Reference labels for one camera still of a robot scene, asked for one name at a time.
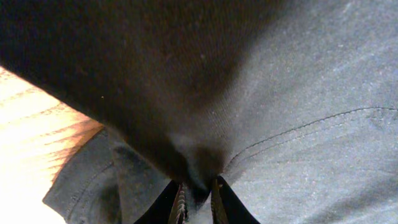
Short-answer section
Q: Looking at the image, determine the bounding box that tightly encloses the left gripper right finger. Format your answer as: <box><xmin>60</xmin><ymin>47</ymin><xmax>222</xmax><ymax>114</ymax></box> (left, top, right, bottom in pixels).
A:
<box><xmin>211</xmin><ymin>175</ymin><xmax>259</xmax><ymax>224</ymax></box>

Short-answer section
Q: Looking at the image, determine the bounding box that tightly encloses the black t-shirt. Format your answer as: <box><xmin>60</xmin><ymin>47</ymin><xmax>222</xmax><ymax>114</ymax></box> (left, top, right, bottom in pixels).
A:
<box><xmin>1</xmin><ymin>0</ymin><xmax>397</xmax><ymax>223</ymax></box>

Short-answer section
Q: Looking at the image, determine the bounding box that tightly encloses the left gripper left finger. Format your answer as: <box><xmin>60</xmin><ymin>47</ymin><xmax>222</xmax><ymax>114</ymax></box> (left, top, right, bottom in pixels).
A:
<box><xmin>134</xmin><ymin>180</ymin><xmax>188</xmax><ymax>224</ymax></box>

